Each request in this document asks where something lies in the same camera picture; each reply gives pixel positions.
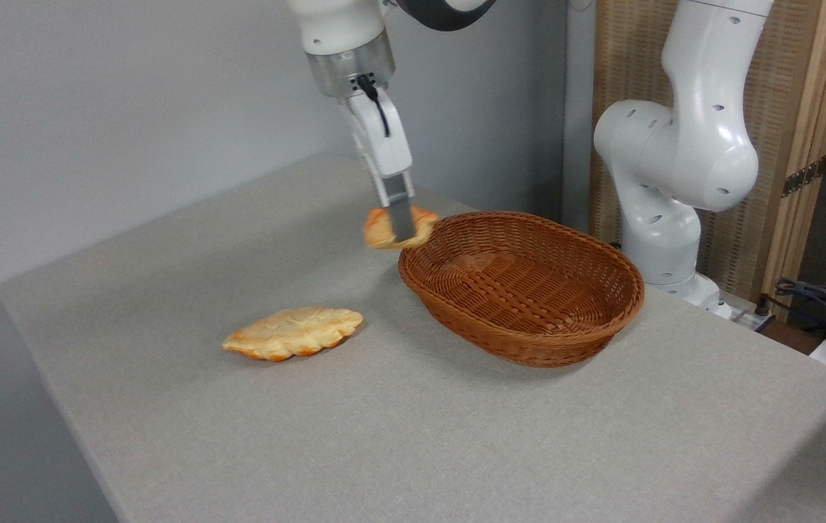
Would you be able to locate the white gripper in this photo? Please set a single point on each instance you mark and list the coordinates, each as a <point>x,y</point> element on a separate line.
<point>383,145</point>

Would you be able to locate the round orange bread roll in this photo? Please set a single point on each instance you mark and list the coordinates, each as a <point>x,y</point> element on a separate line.
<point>382,231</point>

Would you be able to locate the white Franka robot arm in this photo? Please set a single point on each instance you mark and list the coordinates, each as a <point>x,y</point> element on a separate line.
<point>689,145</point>

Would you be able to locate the flat leaf-shaped bread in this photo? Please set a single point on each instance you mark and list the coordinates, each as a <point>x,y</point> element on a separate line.
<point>293,332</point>

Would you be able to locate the brown wicker basket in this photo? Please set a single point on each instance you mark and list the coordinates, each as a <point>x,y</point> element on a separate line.
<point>529,305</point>

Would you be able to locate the white power strip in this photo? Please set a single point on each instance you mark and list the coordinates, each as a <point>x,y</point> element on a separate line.
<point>752,318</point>

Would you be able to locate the dark metal screen hinge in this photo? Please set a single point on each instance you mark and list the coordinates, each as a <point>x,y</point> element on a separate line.
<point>805,176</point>

